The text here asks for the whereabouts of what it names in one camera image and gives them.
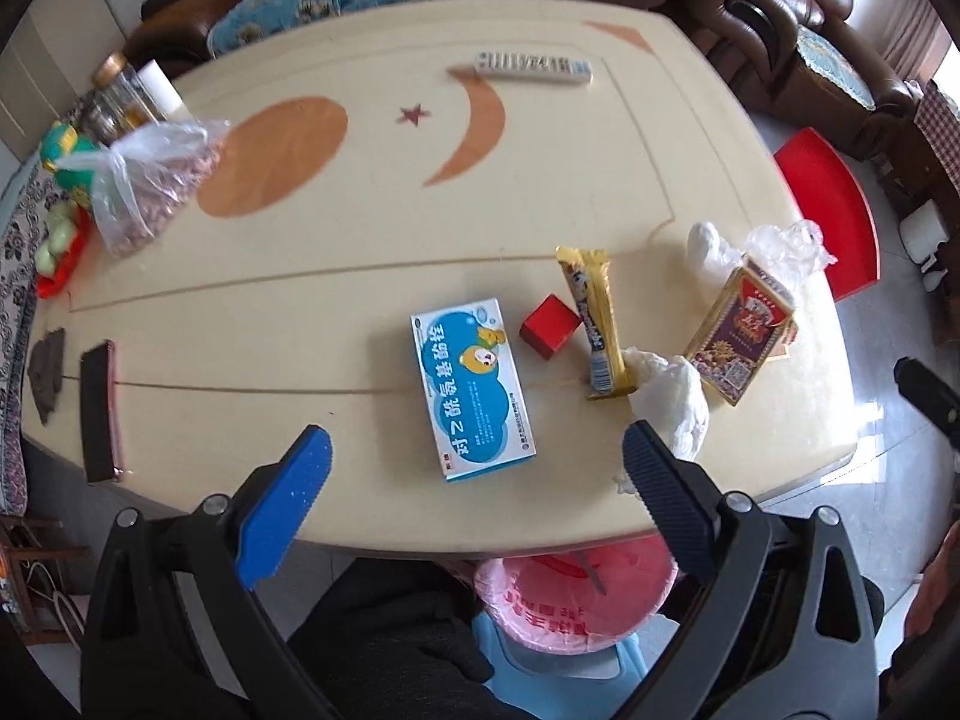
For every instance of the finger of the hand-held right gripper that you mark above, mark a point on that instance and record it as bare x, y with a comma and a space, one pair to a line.
926, 397

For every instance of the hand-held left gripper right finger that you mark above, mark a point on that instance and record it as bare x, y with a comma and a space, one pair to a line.
660, 480

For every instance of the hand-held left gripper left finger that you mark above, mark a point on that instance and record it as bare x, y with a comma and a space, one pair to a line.
289, 495

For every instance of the white tissue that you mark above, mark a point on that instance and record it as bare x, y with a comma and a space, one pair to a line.
675, 397
709, 247

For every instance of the red and gold packet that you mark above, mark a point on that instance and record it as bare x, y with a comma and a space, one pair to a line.
739, 337

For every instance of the yellow snack wrapper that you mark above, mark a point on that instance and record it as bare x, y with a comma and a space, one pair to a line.
600, 315

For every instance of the small red box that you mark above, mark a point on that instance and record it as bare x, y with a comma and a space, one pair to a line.
551, 326

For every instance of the clear plastic bag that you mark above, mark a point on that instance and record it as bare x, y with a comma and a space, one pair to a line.
787, 247

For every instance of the blue and white medicine box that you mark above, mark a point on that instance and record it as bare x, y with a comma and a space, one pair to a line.
469, 390

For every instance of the light blue trash bin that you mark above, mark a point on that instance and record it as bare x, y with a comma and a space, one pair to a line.
540, 679

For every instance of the person's dark trousers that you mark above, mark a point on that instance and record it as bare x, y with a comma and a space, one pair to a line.
375, 637

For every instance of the black smartphone with pink case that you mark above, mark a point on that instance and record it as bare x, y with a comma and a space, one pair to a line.
97, 412

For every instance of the red plastic stool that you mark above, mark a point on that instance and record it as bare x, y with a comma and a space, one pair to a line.
832, 210

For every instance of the wooden side shelf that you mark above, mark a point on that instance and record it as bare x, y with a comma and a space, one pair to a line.
37, 585

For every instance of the checked cloth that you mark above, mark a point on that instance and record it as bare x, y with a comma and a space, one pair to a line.
937, 127

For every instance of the dark grey rag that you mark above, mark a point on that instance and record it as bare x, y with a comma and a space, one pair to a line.
46, 375

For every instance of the red tray with green fruit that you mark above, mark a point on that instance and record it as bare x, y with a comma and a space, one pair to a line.
56, 255

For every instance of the plastic bag of peanuts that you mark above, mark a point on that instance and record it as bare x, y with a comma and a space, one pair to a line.
161, 180

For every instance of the blue floral armrest cover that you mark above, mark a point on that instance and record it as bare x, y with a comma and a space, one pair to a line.
836, 67

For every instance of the black and white patterned cloth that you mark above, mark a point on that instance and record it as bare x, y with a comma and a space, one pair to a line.
15, 277

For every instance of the green and yellow toy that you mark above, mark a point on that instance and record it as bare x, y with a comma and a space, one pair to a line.
64, 165

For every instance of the glass jar with gold lid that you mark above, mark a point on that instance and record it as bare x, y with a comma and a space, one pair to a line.
124, 105

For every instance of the white bottle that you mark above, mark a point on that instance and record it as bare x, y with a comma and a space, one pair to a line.
161, 90

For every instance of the white remote control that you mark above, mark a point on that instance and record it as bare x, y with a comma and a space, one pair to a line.
532, 67

